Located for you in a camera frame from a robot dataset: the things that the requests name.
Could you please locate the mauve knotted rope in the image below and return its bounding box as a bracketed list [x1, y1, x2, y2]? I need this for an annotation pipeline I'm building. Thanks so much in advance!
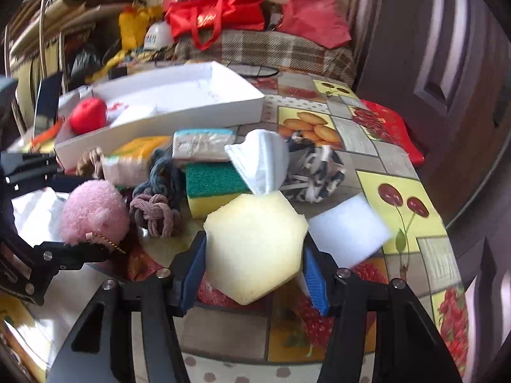
[128, 194, 185, 241]

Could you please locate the red plush ball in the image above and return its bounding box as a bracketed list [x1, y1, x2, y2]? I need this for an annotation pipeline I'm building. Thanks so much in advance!
[69, 97, 109, 135]

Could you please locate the red nonwoven bag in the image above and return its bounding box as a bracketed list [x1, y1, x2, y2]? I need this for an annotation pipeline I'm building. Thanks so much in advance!
[277, 0, 352, 49]

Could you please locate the black plastic bag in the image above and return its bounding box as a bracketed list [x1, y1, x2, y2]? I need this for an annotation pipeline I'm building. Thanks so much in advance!
[69, 45, 101, 81]

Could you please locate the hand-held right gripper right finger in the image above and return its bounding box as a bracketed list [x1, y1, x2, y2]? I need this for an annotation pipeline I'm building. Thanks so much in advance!
[303, 243, 464, 383]

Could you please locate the white foam sheet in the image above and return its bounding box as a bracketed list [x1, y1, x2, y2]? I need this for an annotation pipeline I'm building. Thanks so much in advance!
[307, 193, 394, 269]

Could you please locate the yellow cloth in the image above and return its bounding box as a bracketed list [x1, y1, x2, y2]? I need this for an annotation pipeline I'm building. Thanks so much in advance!
[98, 46, 148, 73]

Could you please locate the red tote bag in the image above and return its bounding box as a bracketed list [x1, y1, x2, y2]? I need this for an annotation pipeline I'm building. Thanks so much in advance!
[164, 0, 267, 51]

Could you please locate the black and white rope ball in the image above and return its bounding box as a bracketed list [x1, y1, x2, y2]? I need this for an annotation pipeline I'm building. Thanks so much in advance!
[281, 131, 347, 202]

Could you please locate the beige knotted rope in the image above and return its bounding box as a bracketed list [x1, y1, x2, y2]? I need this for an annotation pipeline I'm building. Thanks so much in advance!
[75, 147, 106, 177]

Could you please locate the fruit print tablecloth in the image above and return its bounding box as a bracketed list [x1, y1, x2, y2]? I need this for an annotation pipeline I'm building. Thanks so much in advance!
[8, 66, 472, 383]

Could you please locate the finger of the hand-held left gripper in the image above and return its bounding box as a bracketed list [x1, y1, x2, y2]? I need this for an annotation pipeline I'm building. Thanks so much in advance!
[0, 197, 111, 307]
[0, 151, 86, 198]

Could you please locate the plaid blanket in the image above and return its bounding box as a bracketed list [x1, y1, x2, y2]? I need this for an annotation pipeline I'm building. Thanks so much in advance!
[173, 29, 357, 86]

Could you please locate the pink plush ball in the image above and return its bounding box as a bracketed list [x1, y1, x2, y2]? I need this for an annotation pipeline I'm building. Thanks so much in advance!
[60, 179, 131, 254]

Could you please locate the hexagonal yellow sponge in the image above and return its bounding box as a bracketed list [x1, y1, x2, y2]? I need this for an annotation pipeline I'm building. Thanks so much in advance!
[203, 191, 310, 306]

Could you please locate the white sock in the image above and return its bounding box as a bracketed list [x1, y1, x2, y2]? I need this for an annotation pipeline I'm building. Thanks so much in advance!
[224, 129, 289, 197]

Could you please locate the black smartphone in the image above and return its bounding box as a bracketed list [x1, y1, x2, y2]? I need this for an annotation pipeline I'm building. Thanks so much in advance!
[34, 71, 65, 133]

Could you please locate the shelf with cardboard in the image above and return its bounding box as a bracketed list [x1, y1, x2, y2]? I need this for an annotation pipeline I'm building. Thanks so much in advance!
[4, 0, 144, 76]

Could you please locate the red patterned plastic bag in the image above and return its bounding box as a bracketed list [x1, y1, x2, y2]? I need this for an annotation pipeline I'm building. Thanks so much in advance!
[360, 99, 425, 167]

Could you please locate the green and yellow scouring sponge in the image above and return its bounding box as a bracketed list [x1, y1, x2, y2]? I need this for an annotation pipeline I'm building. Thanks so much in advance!
[185, 162, 253, 220]

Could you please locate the white helmet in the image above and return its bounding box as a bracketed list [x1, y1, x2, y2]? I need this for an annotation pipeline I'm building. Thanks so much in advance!
[142, 20, 177, 52]

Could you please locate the brown door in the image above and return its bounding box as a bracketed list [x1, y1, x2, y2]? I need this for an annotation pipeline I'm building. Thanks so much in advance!
[347, 0, 511, 383]

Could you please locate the yellow shopping bag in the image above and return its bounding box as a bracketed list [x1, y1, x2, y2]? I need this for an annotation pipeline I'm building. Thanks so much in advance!
[118, 3, 165, 51]

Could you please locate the yellow wrapped sponge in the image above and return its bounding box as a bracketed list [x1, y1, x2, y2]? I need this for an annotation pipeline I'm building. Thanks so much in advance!
[101, 136, 173, 187]

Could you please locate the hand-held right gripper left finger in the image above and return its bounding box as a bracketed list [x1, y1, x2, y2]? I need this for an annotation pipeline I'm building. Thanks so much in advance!
[46, 231, 208, 383]

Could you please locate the white cardboard tray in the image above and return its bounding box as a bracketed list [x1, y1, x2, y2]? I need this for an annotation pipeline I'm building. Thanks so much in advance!
[53, 61, 266, 170]

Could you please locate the blue-grey braided rope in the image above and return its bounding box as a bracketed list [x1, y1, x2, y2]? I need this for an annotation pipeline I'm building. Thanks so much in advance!
[133, 148, 187, 209]

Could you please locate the teal tissue packet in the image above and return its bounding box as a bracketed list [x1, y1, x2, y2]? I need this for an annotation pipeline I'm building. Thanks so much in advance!
[172, 128, 237, 163]

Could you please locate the black cable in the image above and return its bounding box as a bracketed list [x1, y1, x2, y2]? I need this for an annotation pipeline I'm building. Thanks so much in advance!
[222, 61, 281, 79]

